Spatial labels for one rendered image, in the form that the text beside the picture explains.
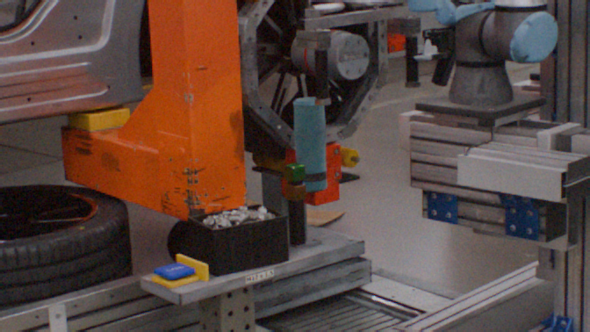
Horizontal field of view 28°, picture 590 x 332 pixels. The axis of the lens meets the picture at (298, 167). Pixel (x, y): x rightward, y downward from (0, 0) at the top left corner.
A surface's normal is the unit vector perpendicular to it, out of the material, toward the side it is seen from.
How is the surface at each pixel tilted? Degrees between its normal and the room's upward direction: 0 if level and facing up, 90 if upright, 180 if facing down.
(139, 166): 90
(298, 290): 90
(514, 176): 90
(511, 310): 0
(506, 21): 90
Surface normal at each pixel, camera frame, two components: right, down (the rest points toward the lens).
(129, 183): -0.77, 0.18
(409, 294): -0.04, -0.97
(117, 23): 0.63, 0.16
